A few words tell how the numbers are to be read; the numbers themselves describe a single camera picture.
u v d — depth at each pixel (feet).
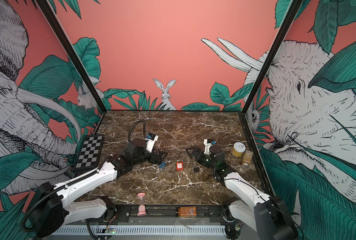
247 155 2.99
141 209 2.45
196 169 2.97
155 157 2.31
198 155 2.40
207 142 2.56
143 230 2.30
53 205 1.28
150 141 2.35
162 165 2.97
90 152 3.04
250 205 1.53
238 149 3.06
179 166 2.97
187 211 2.35
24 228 1.27
